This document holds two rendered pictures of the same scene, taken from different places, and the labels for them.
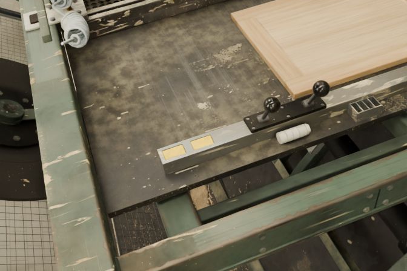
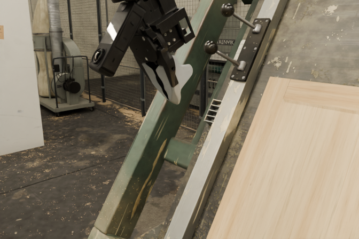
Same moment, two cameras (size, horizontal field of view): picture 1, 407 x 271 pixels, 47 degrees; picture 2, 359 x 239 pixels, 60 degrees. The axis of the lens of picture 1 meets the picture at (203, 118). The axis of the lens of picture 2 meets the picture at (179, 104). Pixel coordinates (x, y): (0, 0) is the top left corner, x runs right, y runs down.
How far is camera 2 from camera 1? 143 cm
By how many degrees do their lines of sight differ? 90
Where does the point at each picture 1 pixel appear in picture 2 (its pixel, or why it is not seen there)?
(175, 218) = not seen: outside the picture
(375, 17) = not seen: outside the picture
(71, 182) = not seen: outside the picture
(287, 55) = (322, 106)
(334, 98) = (232, 92)
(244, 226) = not seen: outside the picture
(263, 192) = (241, 32)
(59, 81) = not seen: outside the picture
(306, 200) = (194, 24)
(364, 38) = (277, 200)
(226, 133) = (270, 5)
